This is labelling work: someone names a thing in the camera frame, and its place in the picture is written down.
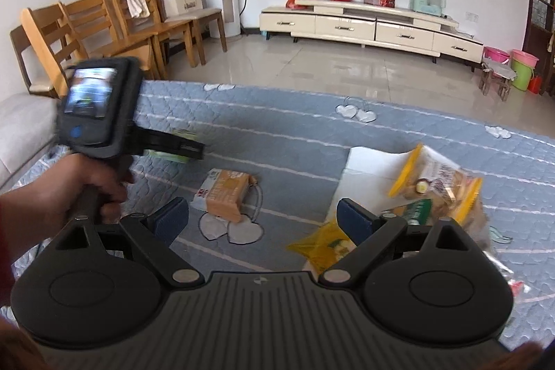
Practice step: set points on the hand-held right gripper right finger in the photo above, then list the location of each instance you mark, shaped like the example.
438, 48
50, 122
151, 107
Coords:
353, 220

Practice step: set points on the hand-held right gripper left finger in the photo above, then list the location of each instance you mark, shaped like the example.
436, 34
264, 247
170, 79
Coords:
171, 220

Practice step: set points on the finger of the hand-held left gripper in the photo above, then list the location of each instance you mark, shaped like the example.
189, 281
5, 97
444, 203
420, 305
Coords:
173, 146

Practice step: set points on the green white snack packet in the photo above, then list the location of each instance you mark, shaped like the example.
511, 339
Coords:
167, 156

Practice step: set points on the yellow cake packet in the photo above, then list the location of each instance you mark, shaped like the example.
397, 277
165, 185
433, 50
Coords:
321, 244

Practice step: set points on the white cardboard box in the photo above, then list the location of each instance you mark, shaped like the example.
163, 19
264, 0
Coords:
368, 170

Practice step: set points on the green-edged biscuit packet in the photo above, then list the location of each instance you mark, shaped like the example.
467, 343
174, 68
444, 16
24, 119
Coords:
416, 210

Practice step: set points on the yellow-edged pastry packet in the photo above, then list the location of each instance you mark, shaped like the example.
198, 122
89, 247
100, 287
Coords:
438, 179

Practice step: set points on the clear sliced bread packet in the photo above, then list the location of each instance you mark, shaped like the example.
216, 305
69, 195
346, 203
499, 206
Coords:
477, 231

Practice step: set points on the person's left forearm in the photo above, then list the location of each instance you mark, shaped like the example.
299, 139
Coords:
6, 231

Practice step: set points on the person's left hand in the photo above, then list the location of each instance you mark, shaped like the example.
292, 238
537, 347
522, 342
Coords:
52, 196

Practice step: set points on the red label cracker packet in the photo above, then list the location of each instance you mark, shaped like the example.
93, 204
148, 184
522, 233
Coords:
230, 192

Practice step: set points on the light wooden chair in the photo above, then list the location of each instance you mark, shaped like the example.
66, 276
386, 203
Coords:
169, 29
37, 32
86, 19

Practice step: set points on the grey sofa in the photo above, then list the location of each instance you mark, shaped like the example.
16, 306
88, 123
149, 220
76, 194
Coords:
21, 127

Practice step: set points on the white towel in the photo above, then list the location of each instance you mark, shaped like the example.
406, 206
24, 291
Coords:
135, 1

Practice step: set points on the white box on chair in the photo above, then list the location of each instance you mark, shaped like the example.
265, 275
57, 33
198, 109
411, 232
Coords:
184, 5

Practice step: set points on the cream TV cabinet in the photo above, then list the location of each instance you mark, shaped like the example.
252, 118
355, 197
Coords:
347, 25

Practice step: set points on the small wooden stool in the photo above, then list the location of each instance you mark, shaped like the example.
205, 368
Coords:
496, 73

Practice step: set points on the pink basin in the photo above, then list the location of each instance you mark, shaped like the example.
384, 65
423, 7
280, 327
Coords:
496, 54

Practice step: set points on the small red bucket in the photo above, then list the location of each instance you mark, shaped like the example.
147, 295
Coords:
535, 85

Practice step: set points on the green bucket pink lid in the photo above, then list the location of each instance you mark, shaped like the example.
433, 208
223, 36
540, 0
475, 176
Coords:
524, 71

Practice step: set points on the white wall socket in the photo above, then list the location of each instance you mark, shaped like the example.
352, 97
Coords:
471, 15

